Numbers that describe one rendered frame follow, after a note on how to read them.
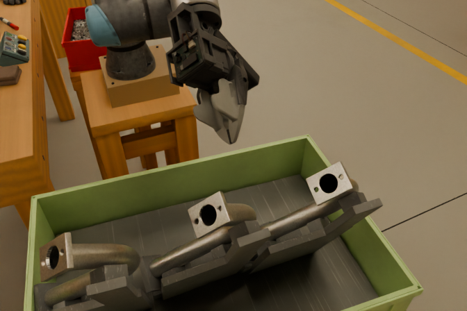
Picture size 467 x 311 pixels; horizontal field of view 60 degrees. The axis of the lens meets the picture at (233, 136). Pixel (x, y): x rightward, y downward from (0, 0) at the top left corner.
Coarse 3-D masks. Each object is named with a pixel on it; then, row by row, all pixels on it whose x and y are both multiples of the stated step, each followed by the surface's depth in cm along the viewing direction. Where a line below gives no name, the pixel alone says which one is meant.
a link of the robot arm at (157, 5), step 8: (152, 0) 72; (160, 0) 72; (168, 0) 71; (152, 8) 71; (160, 8) 72; (168, 8) 72; (152, 16) 71; (160, 16) 72; (152, 24) 72; (160, 24) 72; (168, 24) 73; (160, 32) 73; (168, 32) 74
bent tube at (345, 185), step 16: (320, 176) 55; (336, 176) 53; (320, 192) 54; (336, 192) 53; (352, 192) 58; (304, 208) 69; (320, 208) 67; (336, 208) 66; (272, 224) 71; (288, 224) 70; (304, 224) 69
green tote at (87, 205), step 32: (192, 160) 88; (224, 160) 90; (256, 160) 94; (288, 160) 97; (320, 160) 89; (64, 192) 81; (96, 192) 84; (128, 192) 87; (160, 192) 90; (192, 192) 93; (224, 192) 97; (32, 224) 75; (64, 224) 87; (96, 224) 90; (32, 256) 70; (384, 256) 72; (32, 288) 65; (384, 288) 75; (416, 288) 65
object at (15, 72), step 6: (6, 66) 126; (12, 66) 125; (18, 66) 126; (0, 72) 122; (6, 72) 122; (12, 72) 122; (18, 72) 125; (0, 78) 120; (6, 78) 121; (12, 78) 121; (18, 78) 124; (0, 84) 121; (6, 84) 122; (12, 84) 122
